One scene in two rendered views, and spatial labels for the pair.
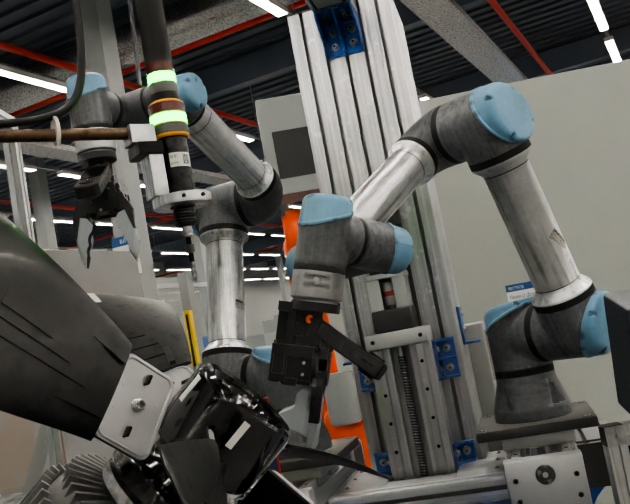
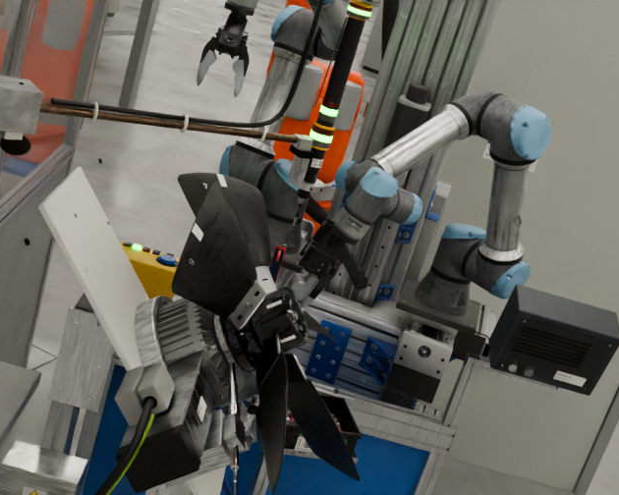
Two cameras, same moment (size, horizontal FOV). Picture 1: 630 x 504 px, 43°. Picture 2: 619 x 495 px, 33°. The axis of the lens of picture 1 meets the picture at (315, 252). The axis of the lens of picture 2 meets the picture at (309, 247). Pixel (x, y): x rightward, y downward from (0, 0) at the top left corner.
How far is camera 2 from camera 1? 128 cm
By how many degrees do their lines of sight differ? 26
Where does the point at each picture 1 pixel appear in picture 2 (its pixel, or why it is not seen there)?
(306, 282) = (347, 223)
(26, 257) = (231, 228)
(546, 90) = not seen: outside the picture
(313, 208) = (373, 184)
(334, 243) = (374, 209)
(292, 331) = (324, 243)
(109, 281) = not seen: outside the picture
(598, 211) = (599, 116)
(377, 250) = (397, 215)
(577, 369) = not seen: hidden behind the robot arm
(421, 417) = (367, 258)
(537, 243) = (502, 219)
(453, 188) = (496, 34)
